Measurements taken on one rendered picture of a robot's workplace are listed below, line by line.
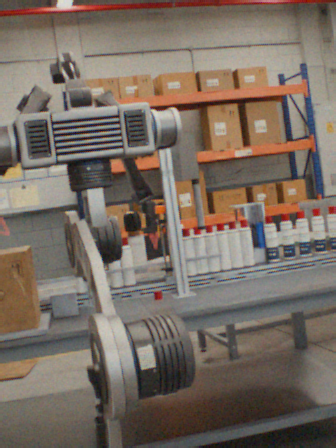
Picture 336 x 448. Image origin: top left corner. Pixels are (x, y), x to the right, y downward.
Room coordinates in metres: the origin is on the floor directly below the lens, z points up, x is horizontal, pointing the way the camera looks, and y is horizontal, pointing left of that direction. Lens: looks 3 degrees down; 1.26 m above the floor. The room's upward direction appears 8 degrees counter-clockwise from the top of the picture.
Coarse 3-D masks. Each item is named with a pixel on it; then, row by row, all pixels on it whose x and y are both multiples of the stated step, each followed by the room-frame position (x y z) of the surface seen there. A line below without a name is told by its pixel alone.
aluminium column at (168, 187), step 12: (168, 156) 2.28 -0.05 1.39; (168, 168) 2.28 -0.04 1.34; (168, 180) 2.28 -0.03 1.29; (168, 192) 2.28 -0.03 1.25; (168, 204) 2.27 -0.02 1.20; (168, 216) 2.27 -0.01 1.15; (168, 228) 2.30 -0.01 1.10; (180, 228) 2.28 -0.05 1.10; (180, 240) 2.28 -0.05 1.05; (180, 252) 2.28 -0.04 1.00; (180, 264) 2.29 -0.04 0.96; (180, 276) 2.28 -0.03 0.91; (180, 288) 2.27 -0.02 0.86
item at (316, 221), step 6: (312, 210) 2.54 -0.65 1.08; (318, 210) 2.53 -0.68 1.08; (318, 216) 2.53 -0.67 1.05; (312, 222) 2.54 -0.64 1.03; (318, 222) 2.52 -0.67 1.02; (312, 228) 2.54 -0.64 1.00; (318, 228) 2.52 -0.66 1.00; (324, 228) 2.53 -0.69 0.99; (318, 234) 2.52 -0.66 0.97; (324, 234) 2.52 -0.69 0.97; (318, 240) 2.52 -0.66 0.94; (324, 240) 2.52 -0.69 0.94; (318, 246) 2.52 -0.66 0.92; (324, 246) 2.52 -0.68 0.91; (318, 252) 2.52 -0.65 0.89; (324, 252) 2.52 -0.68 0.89
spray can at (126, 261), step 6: (126, 240) 2.40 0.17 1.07; (126, 246) 2.39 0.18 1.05; (126, 252) 2.39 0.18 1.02; (126, 258) 2.39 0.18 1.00; (126, 264) 2.39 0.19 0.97; (132, 264) 2.40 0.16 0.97; (126, 276) 2.39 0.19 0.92; (132, 276) 2.39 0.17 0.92; (126, 282) 2.39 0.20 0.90; (132, 282) 2.39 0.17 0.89
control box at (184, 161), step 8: (184, 136) 2.33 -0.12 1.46; (192, 136) 2.40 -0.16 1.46; (184, 144) 2.32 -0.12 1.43; (192, 144) 2.39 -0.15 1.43; (176, 152) 2.27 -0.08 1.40; (184, 152) 2.31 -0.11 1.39; (192, 152) 2.38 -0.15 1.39; (176, 160) 2.28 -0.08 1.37; (184, 160) 2.30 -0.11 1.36; (192, 160) 2.37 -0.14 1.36; (176, 168) 2.28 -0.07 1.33; (184, 168) 2.29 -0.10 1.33; (192, 168) 2.36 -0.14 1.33; (176, 176) 2.28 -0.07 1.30; (184, 176) 2.28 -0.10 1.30; (192, 176) 2.35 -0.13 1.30
